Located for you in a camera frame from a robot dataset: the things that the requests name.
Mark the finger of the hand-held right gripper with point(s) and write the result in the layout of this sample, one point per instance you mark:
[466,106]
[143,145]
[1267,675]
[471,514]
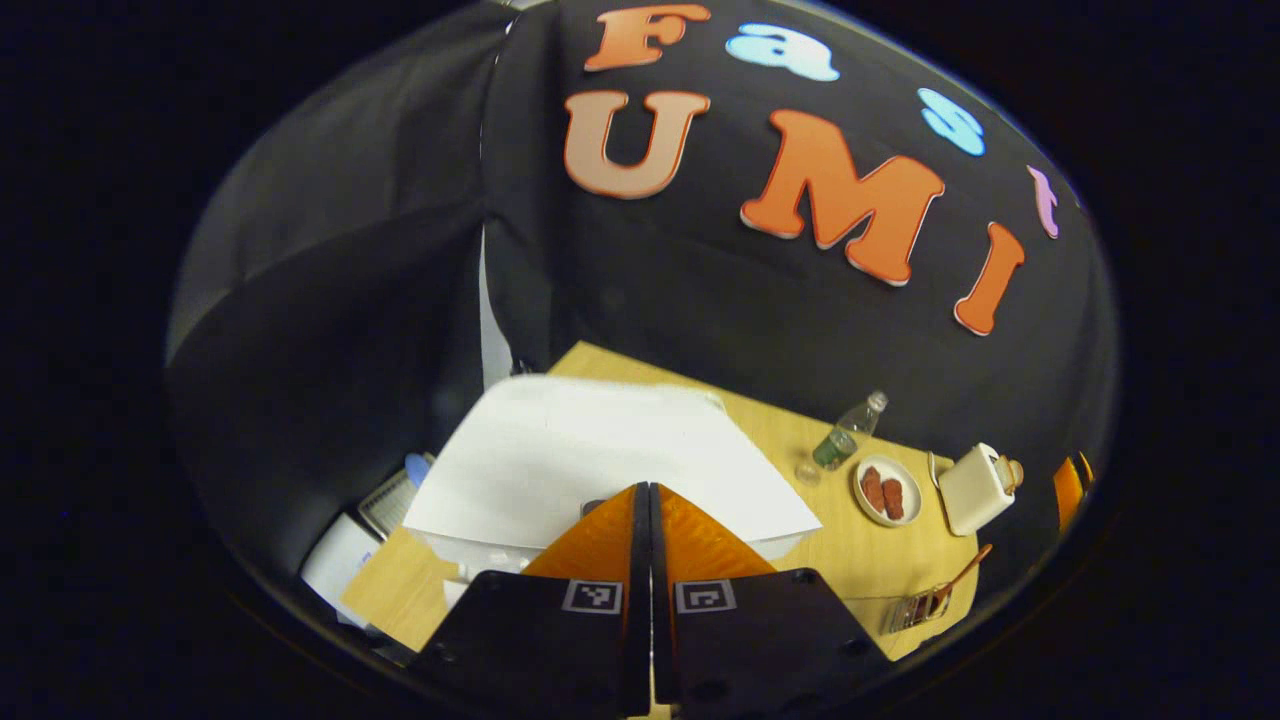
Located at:
[1068,492]

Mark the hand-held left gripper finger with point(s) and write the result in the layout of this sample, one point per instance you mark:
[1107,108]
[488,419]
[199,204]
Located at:
[661,600]
[640,600]

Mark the white rice cooker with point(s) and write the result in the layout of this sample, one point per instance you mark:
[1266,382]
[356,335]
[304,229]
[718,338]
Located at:
[580,450]

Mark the metal mesh chopstick holder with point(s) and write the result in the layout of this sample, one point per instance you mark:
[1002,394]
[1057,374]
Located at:
[908,613]

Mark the toasted bread slice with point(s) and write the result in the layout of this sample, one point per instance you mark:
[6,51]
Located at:
[1012,472]

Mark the white toaster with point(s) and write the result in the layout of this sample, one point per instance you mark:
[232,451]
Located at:
[972,490]

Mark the white round plate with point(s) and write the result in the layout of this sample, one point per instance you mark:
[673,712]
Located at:
[908,470]

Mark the red meat piece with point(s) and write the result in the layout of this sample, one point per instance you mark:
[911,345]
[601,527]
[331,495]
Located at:
[893,498]
[873,490]

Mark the small clear bottle cap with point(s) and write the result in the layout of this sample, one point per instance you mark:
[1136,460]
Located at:
[807,473]

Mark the clear plastic water bottle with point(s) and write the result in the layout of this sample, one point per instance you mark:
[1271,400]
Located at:
[845,438]

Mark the blue round lid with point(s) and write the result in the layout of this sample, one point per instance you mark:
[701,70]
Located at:
[418,468]

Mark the white ribbed tray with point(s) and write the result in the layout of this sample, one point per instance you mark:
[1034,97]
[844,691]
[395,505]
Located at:
[392,505]

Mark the black backdrop cloth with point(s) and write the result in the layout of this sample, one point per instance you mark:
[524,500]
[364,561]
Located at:
[700,300]

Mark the white paper box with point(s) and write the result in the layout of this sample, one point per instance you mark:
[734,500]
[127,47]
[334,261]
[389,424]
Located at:
[338,570]

